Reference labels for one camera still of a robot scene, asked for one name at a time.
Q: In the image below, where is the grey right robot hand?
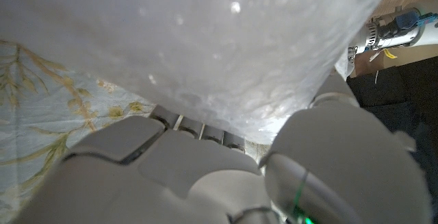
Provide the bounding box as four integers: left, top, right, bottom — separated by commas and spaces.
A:
13, 69, 434, 224

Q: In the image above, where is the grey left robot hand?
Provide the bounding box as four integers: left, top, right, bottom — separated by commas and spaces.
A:
347, 7, 424, 69

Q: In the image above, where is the clear bubble wrap roll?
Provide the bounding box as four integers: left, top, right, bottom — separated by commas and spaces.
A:
0, 0, 400, 146

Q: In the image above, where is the floral butterfly backdrop cloth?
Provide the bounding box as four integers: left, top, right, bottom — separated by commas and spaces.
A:
0, 38, 271, 224

